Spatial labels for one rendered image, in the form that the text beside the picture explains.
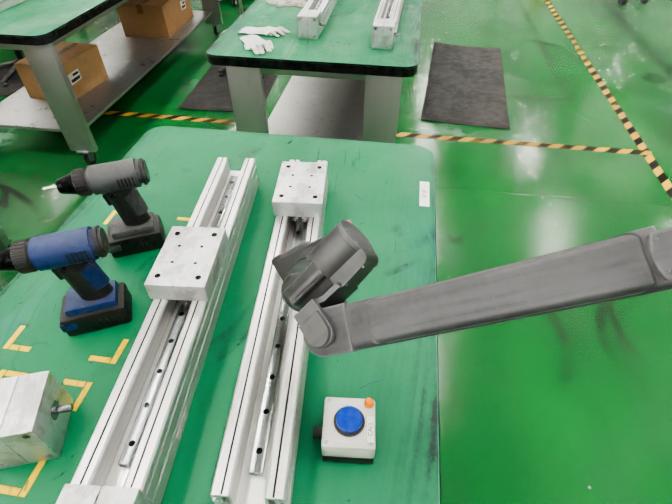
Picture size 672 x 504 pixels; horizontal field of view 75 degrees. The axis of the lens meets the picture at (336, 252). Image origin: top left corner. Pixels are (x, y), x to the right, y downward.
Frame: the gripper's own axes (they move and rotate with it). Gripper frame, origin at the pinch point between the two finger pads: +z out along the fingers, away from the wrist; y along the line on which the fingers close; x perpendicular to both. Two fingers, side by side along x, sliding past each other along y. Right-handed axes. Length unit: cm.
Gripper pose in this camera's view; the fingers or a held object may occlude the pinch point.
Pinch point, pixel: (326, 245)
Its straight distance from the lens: 74.5
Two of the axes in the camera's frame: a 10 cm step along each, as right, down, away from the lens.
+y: -8.7, 4.2, 2.7
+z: 1.3, -3.2, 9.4
